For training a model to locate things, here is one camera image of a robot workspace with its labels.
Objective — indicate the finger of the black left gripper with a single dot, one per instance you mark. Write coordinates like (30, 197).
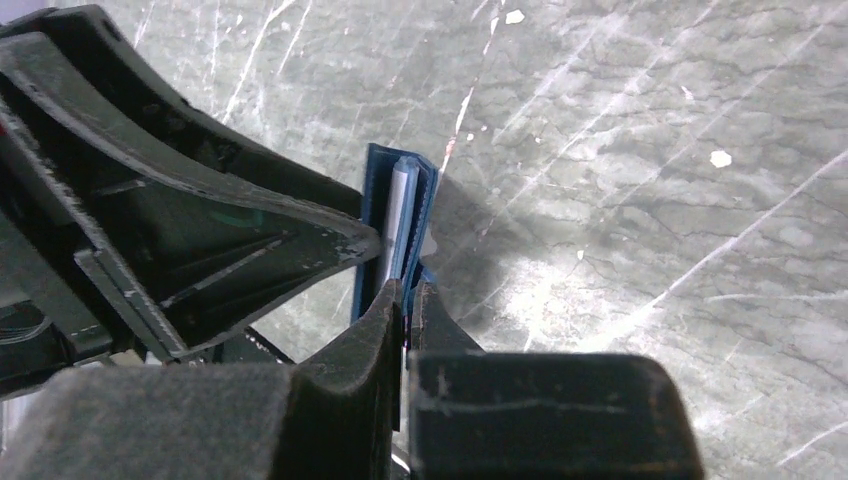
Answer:
(114, 236)
(87, 37)

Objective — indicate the navy blue card holder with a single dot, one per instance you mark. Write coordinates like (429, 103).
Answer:
(399, 192)

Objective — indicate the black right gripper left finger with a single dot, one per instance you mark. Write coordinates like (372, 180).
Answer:
(328, 417)

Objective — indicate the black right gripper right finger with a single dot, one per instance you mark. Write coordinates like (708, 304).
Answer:
(475, 414)

